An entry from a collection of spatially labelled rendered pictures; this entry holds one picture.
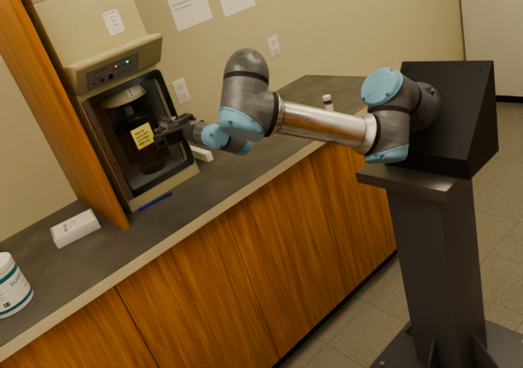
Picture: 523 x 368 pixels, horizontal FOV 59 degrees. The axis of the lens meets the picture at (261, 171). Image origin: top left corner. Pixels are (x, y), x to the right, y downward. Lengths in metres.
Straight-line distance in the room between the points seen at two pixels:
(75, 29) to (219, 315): 1.12
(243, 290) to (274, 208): 0.34
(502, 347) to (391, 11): 2.20
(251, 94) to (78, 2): 0.77
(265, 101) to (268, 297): 1.04
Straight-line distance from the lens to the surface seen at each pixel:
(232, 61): 1.17
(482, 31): 4.14
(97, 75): 1.62
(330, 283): 2.22
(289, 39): 2.74
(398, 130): 1.30
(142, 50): 1.66
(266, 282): 1.93
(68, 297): 1.52
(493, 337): 2.25
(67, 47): 1.67
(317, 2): 2.90
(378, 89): 1.33
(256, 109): 1.12
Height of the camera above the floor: 1.69
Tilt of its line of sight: 26 degrees down
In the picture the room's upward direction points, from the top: 18 degrees counter-clockwise
